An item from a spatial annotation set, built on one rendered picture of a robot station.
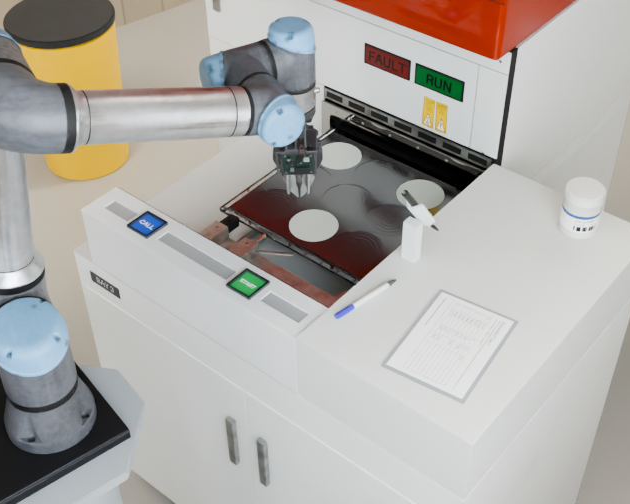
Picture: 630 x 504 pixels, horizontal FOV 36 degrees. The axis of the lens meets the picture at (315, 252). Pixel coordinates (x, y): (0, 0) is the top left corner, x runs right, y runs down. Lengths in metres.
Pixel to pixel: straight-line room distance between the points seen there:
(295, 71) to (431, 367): 0.53
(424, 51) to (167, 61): 2.41
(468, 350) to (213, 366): 0.53
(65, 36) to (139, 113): 1.96
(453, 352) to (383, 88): 0.71
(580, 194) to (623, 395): 1.20
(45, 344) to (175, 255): 0.37
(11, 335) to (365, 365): 0.56
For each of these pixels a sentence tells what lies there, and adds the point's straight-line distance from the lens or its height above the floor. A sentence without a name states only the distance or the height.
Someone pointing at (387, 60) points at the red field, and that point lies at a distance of 2.05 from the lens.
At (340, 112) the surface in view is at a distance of 2.20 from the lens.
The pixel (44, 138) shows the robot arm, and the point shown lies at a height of 1.42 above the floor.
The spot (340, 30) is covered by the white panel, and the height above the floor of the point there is 1.13.
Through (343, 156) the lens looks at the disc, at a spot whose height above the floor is 0.90.
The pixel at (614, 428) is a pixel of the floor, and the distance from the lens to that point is 2.83.
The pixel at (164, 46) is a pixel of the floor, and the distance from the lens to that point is 4.39.
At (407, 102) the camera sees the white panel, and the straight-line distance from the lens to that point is 2.07.
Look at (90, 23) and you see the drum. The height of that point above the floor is 0.59.
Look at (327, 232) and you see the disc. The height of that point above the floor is 0.90.
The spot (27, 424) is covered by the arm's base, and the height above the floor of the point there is 0.90.
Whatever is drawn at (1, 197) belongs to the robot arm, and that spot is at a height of 1.25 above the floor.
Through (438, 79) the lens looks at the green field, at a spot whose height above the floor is 1.11.
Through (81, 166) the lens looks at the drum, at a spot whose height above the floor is 0.07.
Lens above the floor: 2.15
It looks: 42 degrees down
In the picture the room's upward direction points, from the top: 1 degrees counter-clockwise
